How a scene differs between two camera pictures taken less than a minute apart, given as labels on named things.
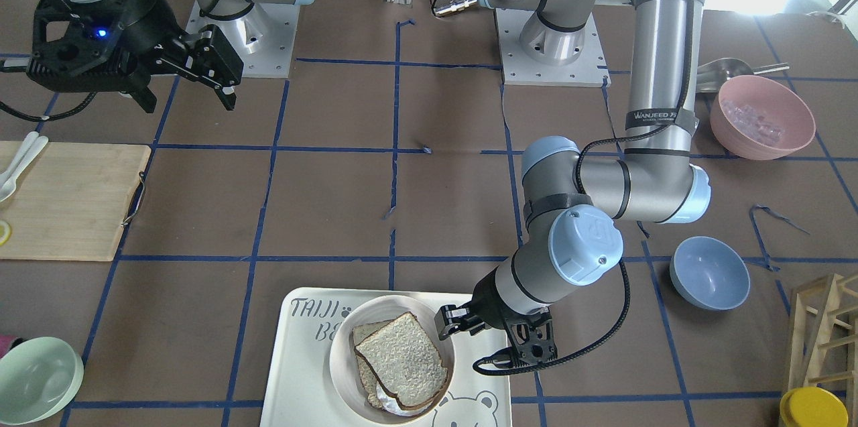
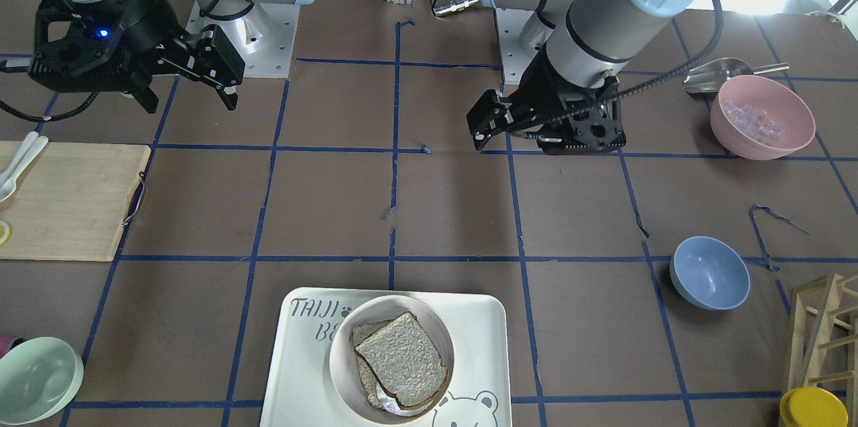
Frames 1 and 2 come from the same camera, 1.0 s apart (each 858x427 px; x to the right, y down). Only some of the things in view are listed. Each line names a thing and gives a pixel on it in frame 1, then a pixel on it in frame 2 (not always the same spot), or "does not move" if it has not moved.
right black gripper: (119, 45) does not move
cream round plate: (346, 377) does not move
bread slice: (404, 361) does not move
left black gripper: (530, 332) -> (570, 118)
